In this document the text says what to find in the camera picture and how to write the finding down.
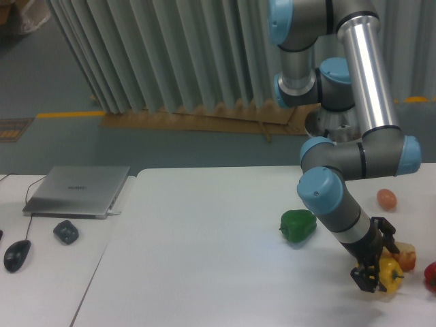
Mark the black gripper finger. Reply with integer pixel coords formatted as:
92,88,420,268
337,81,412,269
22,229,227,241
371,217,400,253
350,262,387,293

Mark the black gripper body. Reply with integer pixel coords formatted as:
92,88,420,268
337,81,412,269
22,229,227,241
339,224,383,267

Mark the yellow bell pepper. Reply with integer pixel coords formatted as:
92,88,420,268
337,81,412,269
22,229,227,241
354,256,405,294

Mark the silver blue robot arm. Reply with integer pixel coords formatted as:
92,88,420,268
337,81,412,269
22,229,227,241
268,1,422,292

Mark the red bell pepper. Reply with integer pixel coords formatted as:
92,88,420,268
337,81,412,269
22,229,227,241
424,262,436,292

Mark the green bell pepper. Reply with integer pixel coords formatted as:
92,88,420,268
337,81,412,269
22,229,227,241
279,209,317,243

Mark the brown egg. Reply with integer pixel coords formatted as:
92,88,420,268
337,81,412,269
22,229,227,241
377,189,397,211

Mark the toasted bread loaf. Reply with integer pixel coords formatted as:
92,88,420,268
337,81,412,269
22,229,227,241
391,242,417,273

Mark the brown cardboard sheet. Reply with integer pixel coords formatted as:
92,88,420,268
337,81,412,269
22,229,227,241
99,99,315,142

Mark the silver laptop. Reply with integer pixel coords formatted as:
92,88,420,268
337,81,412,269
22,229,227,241
22,166,130,219

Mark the small black controller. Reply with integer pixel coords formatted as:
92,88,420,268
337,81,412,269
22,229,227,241
53,220,79,245

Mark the pale green curtain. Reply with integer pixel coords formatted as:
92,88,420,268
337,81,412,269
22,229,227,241
46,1,435,113

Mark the black computer mouse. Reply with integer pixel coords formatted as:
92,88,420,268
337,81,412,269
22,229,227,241
3,239,31,273

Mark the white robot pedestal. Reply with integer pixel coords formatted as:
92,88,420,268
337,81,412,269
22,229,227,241
305,105,361,143

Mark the black mouse cable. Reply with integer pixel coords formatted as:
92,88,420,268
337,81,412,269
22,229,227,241
0,173,48,241

